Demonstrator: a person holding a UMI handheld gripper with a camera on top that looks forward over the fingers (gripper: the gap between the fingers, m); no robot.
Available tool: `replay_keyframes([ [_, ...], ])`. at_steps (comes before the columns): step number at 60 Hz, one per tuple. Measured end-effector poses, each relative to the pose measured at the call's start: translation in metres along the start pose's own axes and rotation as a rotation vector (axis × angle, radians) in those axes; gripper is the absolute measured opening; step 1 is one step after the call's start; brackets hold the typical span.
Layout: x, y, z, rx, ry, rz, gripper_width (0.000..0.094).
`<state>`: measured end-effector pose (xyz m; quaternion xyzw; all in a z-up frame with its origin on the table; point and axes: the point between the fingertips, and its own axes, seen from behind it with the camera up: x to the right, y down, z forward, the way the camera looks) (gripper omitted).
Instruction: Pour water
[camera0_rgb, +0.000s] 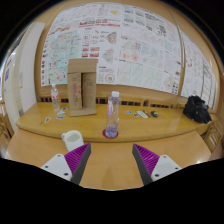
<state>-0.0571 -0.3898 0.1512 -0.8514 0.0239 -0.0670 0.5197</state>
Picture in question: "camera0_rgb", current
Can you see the small colourful sticker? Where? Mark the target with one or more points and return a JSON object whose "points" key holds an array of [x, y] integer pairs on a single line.
{"points": [[61, 112], [47, 119], [60, 117], [64, 109]]}

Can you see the black bag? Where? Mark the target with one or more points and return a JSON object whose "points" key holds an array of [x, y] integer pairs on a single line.
{"points": [[196, 110]]}

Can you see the white mug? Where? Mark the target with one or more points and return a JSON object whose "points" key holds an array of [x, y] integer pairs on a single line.
{"points": [[73, 140]]}

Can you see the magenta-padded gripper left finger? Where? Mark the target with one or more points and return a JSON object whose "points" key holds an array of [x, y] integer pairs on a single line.
{"points": [[71, 161]]}

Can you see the small clear bottle red label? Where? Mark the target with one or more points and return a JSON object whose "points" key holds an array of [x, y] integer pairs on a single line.
{"points": [[55, 98]]}

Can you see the brown cardboard box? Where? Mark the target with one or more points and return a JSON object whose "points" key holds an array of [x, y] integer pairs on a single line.
{"points": [[81, 90]]}

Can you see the flat round red coaster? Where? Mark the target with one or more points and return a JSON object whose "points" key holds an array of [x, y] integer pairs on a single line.
{"points": [[104, 134]]}

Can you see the clear plastic bottle white cap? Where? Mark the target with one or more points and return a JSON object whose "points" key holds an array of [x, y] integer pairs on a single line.
{"points": [[113, 113]]}

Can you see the small round sticker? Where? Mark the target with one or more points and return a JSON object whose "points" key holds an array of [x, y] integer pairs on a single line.
{"points": [[128, 112], [136, 114]]}

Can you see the dark pen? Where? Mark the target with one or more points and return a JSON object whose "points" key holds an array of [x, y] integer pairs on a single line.
{"points": [[146, 113]]}

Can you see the white remote control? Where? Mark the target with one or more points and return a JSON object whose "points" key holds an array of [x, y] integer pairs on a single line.
{"points": [[142, 114]]}

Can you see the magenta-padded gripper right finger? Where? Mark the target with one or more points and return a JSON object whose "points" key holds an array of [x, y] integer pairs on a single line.
{"points": [[151, 161]]}

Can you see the small black yellow gadget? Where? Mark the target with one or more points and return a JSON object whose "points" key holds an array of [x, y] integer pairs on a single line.
{"points": [[154, 114]]}

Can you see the printed paper wall posters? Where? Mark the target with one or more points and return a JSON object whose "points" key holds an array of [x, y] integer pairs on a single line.
{"points": [[133, 46]]}

